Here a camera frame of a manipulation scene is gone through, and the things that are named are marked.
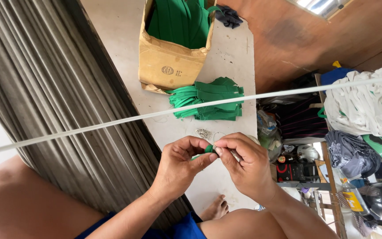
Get person's right hand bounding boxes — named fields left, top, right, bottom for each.
left=213, top=132, right=277, bottom=200

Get person's left hand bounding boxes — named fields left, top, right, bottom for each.
left=149, top=136, right=219, bottom=202

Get green fabric strip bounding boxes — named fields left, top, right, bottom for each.
left=191, top=144, right=219, bottom=161

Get clear plastic bag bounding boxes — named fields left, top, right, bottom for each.
left=257, top=110, right=283, bottom=163

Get black and red box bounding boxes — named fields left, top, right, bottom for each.
left=276, top=163, right=306, bottom=183

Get heap of silver safety pins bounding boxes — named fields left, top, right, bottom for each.
left=196, top=128, right=213, bottom=140

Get person's bare foot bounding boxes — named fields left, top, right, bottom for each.
left=199, top=194, right=230, bottom=222

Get white helmet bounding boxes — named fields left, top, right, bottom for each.
left=297, top=144, right=321, bottom=163

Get person's right leg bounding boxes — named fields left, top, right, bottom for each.
left=198, top=208, right=289, bottom=239

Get person's leg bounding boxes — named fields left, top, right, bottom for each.
left=0, top=155, right=107, bottom=239
left=198, top=208, right=289, bottom=239

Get person's blue shorts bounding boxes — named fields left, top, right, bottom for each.
left=75, top=211, right=208, bottom=239

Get dark striped cloth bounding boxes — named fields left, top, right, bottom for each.
left=277, top=94, right=329, bottom=140

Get pile of green fabric strips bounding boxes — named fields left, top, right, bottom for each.
left=166, top=77, right=245, bottom=121

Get white taut band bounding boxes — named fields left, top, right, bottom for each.
left=0, top=75, right=382, bottom=158

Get grey crumpled cloth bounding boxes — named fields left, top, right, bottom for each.
left=325, top=130, right=382, bottom=180

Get brown cardboard box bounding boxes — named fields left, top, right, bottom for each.
left=139, top=0, right=217, bottom=95

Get plastic bottle with yellow label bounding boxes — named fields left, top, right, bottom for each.
left=338, top=169, right=371, bottom=216

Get blue bag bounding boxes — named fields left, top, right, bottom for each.
left=320, top=61, right=361, bottom=87

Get checked cloth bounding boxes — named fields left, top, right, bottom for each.
left=335, top=186, right=380, bottom=238

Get heap of white cloth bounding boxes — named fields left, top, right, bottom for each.
left=324, top=59, right=382, bottom=139

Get green fabric bags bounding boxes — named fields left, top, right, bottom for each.
left=147, top=0, right=223, bottom=50

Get dark grey cloth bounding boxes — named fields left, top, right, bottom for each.
left=215, top=5, right=244, bottom=29

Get grey corrugated roller shutter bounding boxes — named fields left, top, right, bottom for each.
left=0, top=0, right=195, bottom=230

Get person's left leg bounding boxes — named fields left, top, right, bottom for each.
left=0, top=155, right=107, bottom=239

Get window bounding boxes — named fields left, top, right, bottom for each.
left=285, top=0, right=352, bottom=21

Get wooden chair frame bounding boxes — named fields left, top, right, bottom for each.
left=314, top=74, right=348, bottom=239

